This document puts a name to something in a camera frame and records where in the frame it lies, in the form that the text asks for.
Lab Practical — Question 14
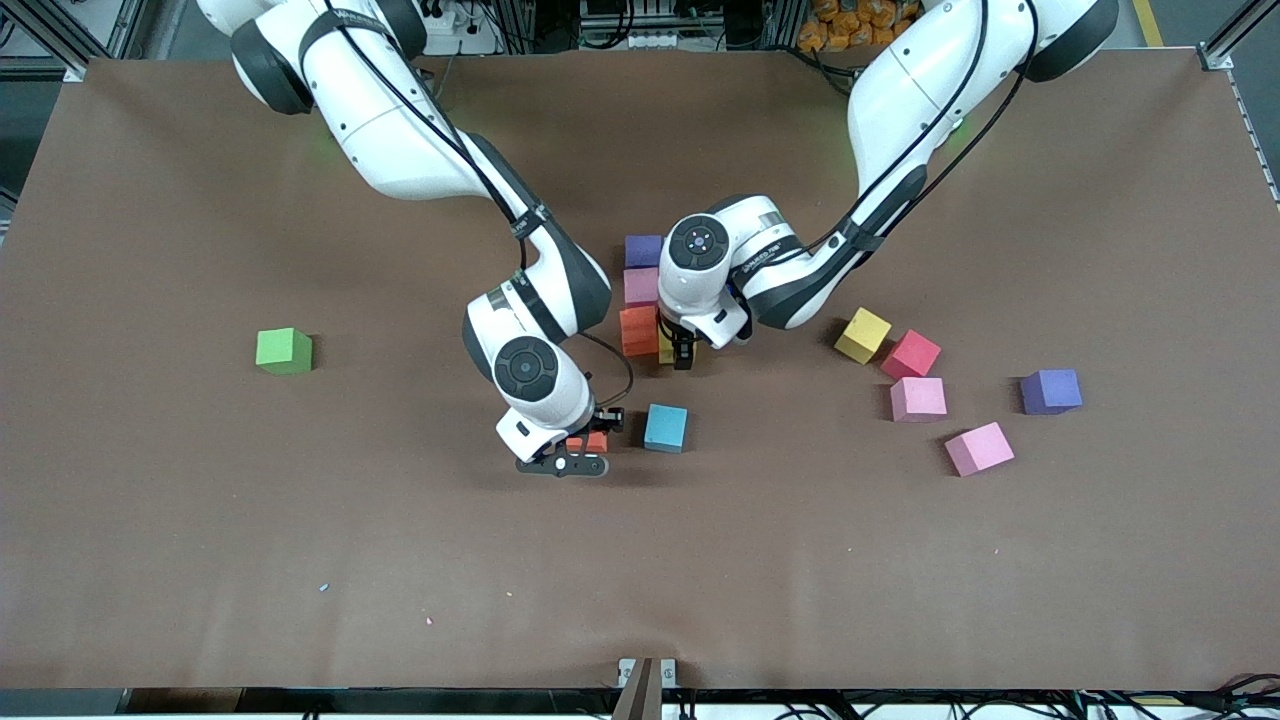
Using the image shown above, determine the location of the blue foam cube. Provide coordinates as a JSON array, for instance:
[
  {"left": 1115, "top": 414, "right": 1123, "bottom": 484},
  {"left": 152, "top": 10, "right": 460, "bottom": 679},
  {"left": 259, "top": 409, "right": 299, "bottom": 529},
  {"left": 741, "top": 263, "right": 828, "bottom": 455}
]
[{"left": 643, "top": 403, "right": 690, "bottom": 454}]

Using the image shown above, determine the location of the red foam cube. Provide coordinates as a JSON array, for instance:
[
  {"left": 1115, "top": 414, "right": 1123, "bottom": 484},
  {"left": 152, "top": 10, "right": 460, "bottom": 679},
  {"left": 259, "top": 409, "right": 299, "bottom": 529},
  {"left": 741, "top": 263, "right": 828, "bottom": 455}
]
[{"left": 880, "top": 329, "right": 943, "bottom": 382}]

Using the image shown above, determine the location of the green foam cube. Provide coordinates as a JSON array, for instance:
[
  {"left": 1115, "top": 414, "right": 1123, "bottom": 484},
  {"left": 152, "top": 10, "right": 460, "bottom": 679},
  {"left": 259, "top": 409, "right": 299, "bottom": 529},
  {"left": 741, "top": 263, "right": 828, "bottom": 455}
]
[{"left": 255, "top": 327, "right": 313, "bottom": 376}]

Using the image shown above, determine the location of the dark equipment box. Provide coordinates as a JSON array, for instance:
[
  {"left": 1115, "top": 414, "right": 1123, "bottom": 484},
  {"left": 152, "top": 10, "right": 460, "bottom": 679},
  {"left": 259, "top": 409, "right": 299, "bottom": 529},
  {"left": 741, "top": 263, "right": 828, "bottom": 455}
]
[{"left": 578, "top": 0, "right": 771, "bottom": 51}]

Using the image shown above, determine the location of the bag of orange objects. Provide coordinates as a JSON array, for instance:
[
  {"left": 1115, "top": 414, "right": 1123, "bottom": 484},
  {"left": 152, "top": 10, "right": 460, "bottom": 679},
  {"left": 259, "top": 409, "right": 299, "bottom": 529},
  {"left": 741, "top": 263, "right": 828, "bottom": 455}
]
[{"left": 797, "top": 0, "right": 926, "bottom": 53}]

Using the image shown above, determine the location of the white power strip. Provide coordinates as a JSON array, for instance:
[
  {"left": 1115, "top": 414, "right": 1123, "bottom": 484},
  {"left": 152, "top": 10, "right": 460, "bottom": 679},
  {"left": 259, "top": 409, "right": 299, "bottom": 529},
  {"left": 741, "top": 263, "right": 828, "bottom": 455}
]
[{"left": 422, "top": 0, "right": 471, "bottom": 39}]

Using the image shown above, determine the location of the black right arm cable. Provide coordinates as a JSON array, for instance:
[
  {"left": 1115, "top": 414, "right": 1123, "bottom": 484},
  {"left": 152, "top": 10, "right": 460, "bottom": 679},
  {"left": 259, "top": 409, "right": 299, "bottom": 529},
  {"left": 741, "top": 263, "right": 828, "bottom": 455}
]
[{"left": 578, "top": 330, "right": 637, "bottom": 409}]

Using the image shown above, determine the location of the metal table bracket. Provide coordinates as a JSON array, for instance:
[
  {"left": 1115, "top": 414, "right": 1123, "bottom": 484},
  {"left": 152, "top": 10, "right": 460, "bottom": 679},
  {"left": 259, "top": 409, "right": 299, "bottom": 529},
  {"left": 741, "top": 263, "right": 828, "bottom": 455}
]
[{"left": 617, "top": 657, "right": 678, "bottom": 691}]

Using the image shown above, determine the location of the brown camera mount pole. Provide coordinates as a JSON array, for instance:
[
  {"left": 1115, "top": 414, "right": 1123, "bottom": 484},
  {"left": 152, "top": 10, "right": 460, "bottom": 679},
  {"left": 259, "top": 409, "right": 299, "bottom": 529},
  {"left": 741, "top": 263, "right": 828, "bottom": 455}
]
[{"left": 611, "top": 657, "right": 664, "bottom": 720}]

